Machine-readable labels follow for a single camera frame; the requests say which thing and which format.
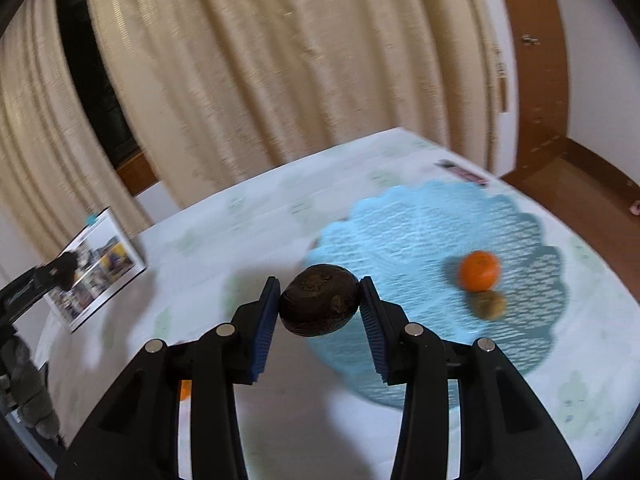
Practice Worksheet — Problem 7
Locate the small orange tangerine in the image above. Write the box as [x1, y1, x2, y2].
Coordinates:
[458, 250, 501, 294]

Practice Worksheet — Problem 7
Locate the dark pen on table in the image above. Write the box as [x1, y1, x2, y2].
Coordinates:
[436, 159, 489, 188]

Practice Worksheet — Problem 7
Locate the large orange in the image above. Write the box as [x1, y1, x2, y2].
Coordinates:
[180, 380, 192, 402]

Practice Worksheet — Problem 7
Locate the light blue lattice basket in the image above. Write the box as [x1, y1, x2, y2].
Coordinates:
[304, 179, 569, 410]

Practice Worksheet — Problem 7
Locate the dark passion fruit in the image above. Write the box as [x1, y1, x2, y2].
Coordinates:
[278, 263, 360, 337]

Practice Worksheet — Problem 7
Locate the photo collage board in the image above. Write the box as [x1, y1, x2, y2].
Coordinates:
[44, 208, 146, 332]

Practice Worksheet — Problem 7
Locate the floral white tablecloth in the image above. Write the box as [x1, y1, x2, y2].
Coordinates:
[36, 129, 639, 479]

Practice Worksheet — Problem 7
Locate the beige curtain right panel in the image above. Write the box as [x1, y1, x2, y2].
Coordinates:
[87, 0, 499, 207]

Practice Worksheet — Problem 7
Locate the grey gloved hand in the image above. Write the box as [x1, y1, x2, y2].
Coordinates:
[1, 335, 60, 439]

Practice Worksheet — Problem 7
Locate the beige curtain panel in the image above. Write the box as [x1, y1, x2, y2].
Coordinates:
[1, 0, 151, 259]
[87, 0, 499, 207]

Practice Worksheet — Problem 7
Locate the small brown kiwi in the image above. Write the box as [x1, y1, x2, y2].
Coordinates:
[471, 290, 508, 321]

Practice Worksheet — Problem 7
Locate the beige curtain left panel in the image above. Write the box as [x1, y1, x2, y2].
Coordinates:
[1, 0, 151, 259]

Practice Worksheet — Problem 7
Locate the wooden door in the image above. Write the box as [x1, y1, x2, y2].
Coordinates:
[504, 0, 570, 182]

